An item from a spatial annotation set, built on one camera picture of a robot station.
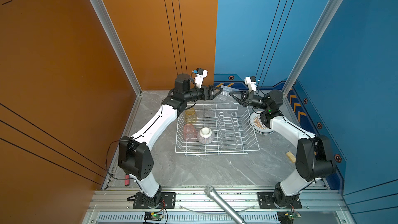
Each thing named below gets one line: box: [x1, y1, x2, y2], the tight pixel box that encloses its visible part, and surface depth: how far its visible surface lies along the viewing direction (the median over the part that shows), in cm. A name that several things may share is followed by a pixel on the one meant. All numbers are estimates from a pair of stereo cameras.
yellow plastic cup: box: [185, 107, 197, 124], surface depth 99 cm
